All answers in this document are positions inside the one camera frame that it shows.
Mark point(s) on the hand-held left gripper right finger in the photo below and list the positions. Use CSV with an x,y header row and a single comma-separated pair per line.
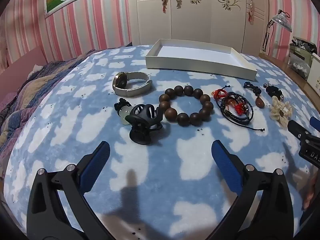
x,y
225,165

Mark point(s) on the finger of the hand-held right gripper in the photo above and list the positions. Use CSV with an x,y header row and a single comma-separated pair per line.
x,y
315,124
295,128

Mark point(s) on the pink headboard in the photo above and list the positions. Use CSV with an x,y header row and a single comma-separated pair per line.
x,y
25,57

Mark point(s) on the black hair claw clip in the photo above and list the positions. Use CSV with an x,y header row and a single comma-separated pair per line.
x,y
140,135

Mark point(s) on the green storage box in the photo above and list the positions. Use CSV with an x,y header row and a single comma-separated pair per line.
x,y
301,60

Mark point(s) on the white shallow box tray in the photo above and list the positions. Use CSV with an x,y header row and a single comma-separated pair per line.
x,y
195,52

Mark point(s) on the white cardboard box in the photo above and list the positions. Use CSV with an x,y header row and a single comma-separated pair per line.
x,y
315,75

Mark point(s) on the white ornate wardrobe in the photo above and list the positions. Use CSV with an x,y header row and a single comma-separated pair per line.
x,y
200,17

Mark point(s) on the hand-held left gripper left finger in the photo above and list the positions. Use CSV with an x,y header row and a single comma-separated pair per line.
x,y
96,162

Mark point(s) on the silver desk lamp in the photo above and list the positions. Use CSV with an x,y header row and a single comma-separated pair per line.
x,y
282,21

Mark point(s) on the person's right hand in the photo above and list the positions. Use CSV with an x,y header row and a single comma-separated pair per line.
x,y
309,195

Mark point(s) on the red tassel pendant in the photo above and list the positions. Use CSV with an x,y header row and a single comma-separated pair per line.
x,y
240,109

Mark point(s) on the blue blanket with white bears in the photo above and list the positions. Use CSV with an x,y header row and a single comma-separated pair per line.
x,y
75,105

